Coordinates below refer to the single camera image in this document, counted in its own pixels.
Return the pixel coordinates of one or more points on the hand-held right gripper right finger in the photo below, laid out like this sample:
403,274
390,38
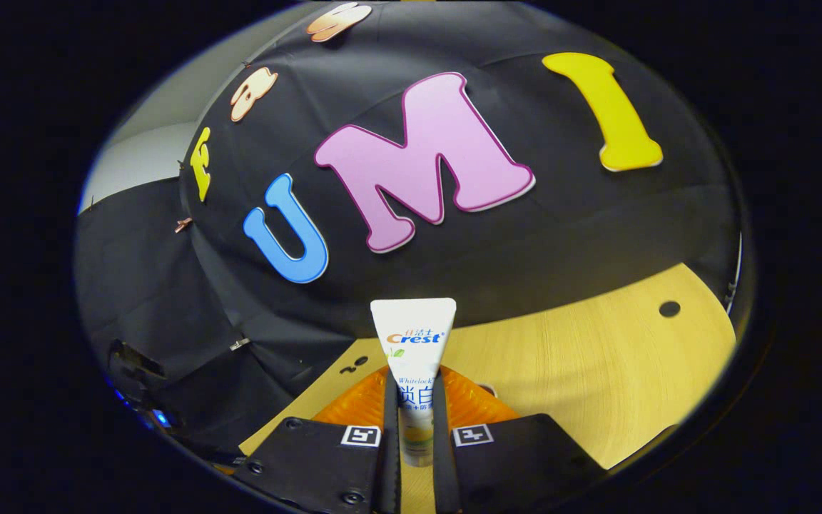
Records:
511,464

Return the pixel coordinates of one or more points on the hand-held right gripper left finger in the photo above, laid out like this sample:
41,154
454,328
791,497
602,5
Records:
325,464

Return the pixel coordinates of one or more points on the white toothpaste tube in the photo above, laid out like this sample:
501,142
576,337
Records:
413,335

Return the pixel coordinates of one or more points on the wooden desktop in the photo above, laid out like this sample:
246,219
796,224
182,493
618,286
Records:
596,371

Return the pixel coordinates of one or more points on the silver clip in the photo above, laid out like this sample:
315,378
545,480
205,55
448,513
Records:
240,344

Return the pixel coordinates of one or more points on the copper clip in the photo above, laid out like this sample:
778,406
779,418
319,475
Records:
183,225

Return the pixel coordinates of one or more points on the black backdrop cloth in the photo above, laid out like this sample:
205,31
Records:
525,235

